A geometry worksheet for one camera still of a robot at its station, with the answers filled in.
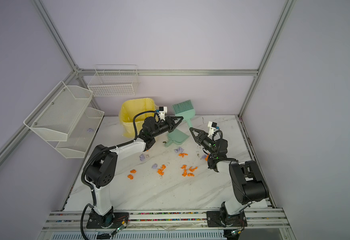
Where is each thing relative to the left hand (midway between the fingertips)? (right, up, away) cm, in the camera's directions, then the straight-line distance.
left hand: (184, 118), depth 80 cm
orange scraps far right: (+15, -25, +15) cm, 33 cm away
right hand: (+2, -7, -2) cm, 8 cm away
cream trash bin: (-36, +8, +18) cm, 41 cm away
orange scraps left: (-32, -35, +8) cm, 48 cm away
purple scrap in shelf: (-59, -7, +13) cm, 61 cm away
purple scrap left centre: (-27, -24, +15) cm, 39 cm away
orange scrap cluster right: (+5, -31, +10) cm, 33 cm away
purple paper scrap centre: (-2, -20, +19) cm, 28 cm away
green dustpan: (-5, -12, +25) cm, 28 cm away
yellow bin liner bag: (-36, +8, +18) cm, 41 cm away
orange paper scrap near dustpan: (0, -23, +18) cm, 29 cm away
